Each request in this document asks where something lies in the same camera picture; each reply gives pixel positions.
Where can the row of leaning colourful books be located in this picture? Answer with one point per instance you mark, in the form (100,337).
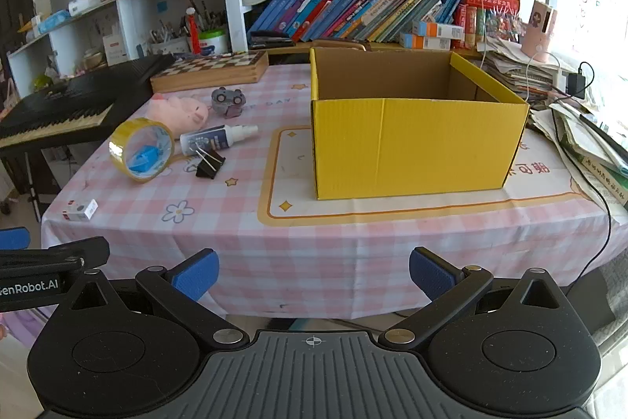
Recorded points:
(343,11)

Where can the black binder clip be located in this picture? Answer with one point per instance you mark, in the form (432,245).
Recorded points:
(208,168)

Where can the white spray bottle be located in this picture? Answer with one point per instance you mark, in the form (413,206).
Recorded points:
(206,139)

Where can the pile of papers and books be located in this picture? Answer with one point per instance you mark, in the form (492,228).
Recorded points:
(588,139)

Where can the pink pig plush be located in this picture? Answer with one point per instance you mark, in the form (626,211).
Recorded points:
(176,109)

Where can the pen holder with pens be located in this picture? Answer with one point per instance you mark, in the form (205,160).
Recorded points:
(171,43)

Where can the green white tub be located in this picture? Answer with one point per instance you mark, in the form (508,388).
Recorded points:
(213,43)

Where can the small white red box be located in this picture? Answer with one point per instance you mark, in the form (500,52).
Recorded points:
(81,209)

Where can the cream orange-bordered desk mat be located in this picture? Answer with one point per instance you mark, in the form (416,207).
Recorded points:
(392,210)

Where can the wooden chessboard box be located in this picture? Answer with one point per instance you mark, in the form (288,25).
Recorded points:
(211,78)

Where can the yellow cardboard box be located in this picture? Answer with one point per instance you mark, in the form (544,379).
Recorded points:
(407,149)

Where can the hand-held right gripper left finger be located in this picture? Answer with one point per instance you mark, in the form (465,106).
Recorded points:
(196,274)

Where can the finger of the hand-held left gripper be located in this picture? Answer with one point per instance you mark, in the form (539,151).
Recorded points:
(14,238)
(59,252)

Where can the tall red bottle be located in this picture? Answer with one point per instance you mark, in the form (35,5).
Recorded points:
(194,36)

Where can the white paper bag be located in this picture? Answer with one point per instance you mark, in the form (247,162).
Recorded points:
(114,51)

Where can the black keyboard stand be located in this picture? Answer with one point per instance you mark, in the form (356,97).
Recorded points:
(34,193)

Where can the pink cylindrical box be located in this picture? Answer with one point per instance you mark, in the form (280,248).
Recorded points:
(539,29)

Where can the blue plastic piece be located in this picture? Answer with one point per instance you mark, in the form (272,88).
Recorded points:
(144,156)

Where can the white flat box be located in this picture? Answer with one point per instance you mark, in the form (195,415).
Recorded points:
(83,5)

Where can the yellow tape roll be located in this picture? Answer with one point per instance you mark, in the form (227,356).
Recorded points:
(122,134)

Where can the blue tissue pack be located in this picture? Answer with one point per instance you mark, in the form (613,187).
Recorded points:
(51,22)

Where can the black power adapter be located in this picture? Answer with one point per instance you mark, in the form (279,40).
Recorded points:
(576,85)

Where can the black electronic keyboard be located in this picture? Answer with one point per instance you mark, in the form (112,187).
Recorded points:
(59,105)

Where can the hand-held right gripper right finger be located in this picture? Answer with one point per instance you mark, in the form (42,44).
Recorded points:
(431,271)

